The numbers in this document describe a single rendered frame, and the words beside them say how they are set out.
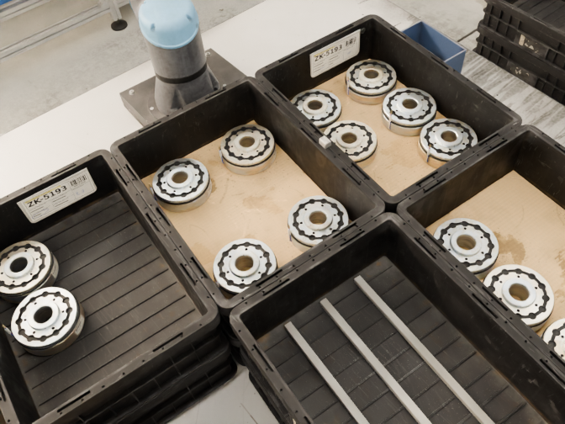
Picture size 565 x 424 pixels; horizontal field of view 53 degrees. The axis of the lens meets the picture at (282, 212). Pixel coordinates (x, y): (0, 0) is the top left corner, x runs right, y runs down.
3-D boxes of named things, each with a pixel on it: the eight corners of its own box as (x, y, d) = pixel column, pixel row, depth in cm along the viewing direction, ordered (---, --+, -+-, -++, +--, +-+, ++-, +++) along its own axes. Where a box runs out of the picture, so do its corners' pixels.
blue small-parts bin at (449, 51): (398, 109, 132) (401, 86, 126) (356, 76, 140) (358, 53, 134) (461, 73, 138) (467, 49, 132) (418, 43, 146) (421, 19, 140)
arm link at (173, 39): (158, 85, 120) (141, 28, 110) (145, 51, 128) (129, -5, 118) (213, 69, 122) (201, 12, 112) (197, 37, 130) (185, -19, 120)
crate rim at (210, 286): (110, 154, 101) (105, 145, 99) (251, 82, 110) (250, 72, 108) (226, 321, 81) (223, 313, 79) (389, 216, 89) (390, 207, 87)
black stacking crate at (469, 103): (258, 119, 118) (251, 75, 109) (370, 59, 126) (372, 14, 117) (385, 248, 97) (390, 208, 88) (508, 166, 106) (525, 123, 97)
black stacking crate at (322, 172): (127, 188, 109) (108, 147, 100) (256, 119, 118) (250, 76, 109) (235, 347, 88) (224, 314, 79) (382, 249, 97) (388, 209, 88)
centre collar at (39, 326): (25, 310, 89) (23, 308, 89) (55, 296, 90) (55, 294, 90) (32, 336, 86) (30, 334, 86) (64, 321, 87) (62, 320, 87)
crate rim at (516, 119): (251, 82, 110) (250, 72, 108) (372, 21, 119) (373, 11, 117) (389, 216, 89) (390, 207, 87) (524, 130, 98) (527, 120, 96)
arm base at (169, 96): (144, 98, 134) (132, 62, 126) (198, 70, 139) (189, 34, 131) (178, 129, 125) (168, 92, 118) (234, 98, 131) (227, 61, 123)
